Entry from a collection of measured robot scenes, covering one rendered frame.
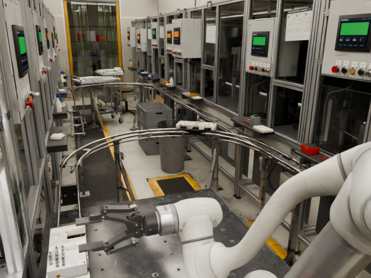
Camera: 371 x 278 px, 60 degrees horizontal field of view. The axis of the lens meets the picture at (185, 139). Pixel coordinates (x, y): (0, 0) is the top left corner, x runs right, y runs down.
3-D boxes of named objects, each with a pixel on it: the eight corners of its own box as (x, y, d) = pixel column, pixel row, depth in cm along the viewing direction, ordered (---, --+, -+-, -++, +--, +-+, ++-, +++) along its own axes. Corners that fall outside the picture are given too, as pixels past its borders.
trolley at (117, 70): (130, 111, 750) (127, 68, 721) (105, 113, 725) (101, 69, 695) (119, 104, 821) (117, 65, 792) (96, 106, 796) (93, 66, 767)
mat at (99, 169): (148, 223, 301) (148, 222, 300) (83, 234, 282) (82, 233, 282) (96, 103, 826) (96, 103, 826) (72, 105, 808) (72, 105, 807)
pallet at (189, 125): (175, 133, 303) (175, 123, 300) (179, 129, 316) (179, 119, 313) (214, 136, 295) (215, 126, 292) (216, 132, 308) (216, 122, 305)
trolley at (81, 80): (84, 129, 599) (79, 77, 570) (73, 123, 642) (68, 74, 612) (126, 122, 650) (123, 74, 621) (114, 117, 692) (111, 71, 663)
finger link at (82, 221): (101, 222, 91) (101, 219, 90) (75, 226, 88) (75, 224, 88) (101, 216, 93) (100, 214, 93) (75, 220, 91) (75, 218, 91)
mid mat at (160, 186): (222, 212, 321) (222, 210, 320) (169, 221, 303) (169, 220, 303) (188, 173, 411) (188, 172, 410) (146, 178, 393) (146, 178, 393)
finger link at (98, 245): (102, 240, 96) (102, 242, 96) (78, 244, 94) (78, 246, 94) (104, 246, 93) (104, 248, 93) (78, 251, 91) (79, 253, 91)
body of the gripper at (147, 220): (153, 226, 103) (124, 232, 100) (153, 203, 100) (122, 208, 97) (159, 240, 96) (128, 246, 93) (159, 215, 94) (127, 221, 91)
